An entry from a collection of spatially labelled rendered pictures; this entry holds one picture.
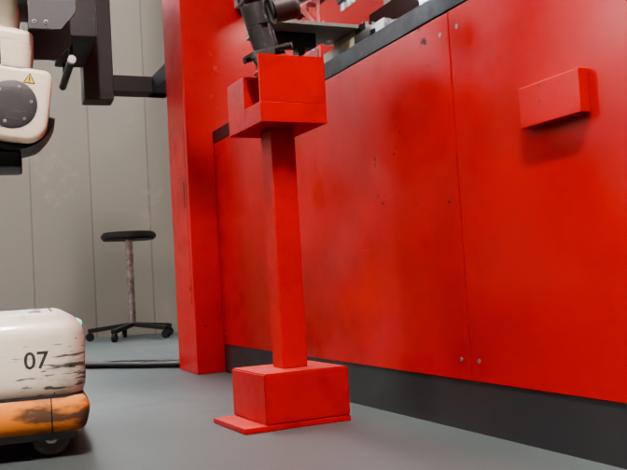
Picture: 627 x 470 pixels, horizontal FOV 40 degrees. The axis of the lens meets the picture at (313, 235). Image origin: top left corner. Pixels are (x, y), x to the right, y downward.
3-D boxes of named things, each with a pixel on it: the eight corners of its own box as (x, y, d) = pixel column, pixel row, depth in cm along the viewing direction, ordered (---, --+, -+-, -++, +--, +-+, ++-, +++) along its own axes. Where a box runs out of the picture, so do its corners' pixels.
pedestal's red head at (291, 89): (229, 137, 203) (225, 62, 204) (291, 138, 210) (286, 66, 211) (261, 121, 185) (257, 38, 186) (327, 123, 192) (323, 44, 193)
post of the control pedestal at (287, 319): (272, 366, 196) (259, 132, 199) (297, 365, 199) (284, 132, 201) (283, 368, 191) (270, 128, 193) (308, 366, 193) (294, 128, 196)
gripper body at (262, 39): (295, 49, 191) (285, 17, 191) (255, 60, 187) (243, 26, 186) (283, 57, 197) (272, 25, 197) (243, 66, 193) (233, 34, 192)
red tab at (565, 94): (521, 129, 147) (518, 89, 147) (530, 129, 148) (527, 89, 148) (580, 111, 133) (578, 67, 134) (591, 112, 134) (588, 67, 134)
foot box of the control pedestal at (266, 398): (213, 422, 196) (211, 370, 197) (312, 409, 207) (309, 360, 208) (244, 435, 178) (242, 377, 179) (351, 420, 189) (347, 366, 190)
